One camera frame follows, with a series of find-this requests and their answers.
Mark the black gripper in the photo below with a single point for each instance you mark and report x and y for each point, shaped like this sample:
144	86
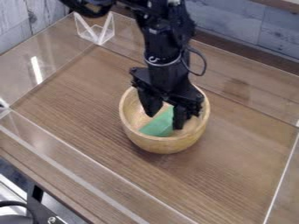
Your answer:
166	84

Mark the green rectangular stick block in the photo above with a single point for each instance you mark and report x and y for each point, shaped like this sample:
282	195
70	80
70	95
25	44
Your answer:
161	126

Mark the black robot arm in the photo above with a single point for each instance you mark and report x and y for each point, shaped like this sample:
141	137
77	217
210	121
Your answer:
165	23

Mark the wooden bowl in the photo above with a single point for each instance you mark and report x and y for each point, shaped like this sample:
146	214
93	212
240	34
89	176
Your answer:
134	119

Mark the clear acrylic corner bracket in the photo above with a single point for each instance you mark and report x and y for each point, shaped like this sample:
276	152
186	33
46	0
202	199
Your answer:
95	33

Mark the clear acrylic tray wall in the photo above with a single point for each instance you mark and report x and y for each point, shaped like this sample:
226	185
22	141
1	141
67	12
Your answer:
101	195

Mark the black metal table frame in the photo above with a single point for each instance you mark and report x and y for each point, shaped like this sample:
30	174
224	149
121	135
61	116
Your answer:
45	215

